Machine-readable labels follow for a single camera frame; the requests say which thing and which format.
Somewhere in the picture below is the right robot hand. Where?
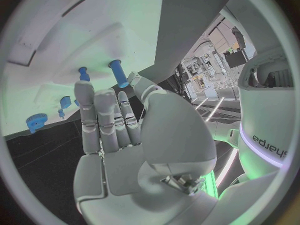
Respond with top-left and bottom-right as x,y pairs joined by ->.
73,71 -> 220,225

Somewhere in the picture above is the blue long cylinder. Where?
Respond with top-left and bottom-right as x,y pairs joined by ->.
108,59 -> 130,89

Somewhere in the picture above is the blue small peg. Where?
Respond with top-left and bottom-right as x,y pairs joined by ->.
77,66 -> 92,83

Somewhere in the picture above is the white task board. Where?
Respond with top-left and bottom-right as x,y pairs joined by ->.
3,0 -> 165,138

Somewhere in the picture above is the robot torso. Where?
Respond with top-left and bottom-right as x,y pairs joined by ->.
236,46 -> 296,183

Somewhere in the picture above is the black monitor screen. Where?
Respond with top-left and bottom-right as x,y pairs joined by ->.
223,50 -> 248,69

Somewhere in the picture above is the blue rectangular block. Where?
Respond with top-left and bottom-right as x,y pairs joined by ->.
59,95 -> 73,110

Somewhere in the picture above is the blue gear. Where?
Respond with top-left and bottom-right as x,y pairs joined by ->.
25,113 -> 49,134

